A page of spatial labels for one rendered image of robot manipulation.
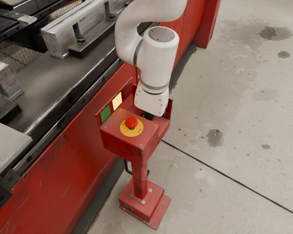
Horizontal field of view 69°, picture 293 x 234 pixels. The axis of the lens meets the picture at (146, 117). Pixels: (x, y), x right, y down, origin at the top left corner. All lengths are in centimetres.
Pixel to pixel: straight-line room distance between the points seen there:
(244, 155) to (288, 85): 95
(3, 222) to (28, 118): 28
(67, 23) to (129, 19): 36
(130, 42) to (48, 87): 30
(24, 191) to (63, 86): 31
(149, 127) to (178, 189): 81
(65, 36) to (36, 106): 27
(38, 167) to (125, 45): 42
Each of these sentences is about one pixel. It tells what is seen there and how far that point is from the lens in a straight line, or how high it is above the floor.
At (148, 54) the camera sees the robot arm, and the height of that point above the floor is 102.
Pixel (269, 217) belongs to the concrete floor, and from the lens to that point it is 153.
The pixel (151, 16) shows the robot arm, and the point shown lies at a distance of 45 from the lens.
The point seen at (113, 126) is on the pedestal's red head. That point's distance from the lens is 68.
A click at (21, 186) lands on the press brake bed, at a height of 74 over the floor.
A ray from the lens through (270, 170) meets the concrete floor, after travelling 167.
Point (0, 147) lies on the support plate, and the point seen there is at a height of 100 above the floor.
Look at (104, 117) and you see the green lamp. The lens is 67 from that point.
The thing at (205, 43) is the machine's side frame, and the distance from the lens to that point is 252.
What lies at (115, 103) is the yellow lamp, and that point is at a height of 81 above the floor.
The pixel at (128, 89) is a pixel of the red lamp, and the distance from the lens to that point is 74.
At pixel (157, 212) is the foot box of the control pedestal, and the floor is 1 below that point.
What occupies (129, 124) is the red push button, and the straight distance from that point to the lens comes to 64.
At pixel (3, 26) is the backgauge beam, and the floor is 93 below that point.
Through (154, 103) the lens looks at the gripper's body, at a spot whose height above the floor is 84.
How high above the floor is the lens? 131
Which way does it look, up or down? 50 degrees down
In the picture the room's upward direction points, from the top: straight up
